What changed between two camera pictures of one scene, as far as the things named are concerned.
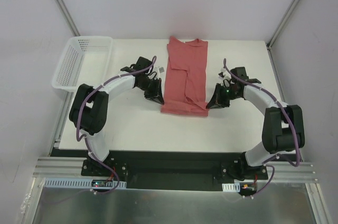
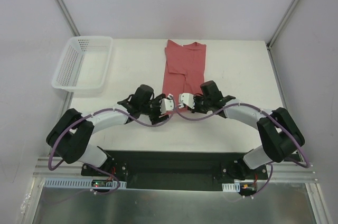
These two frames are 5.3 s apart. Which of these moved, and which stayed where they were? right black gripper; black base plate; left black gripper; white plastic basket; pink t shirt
Moved: left black gripper; right black gripper
Stayed: pink t shirt; black base plate; white plastic basket
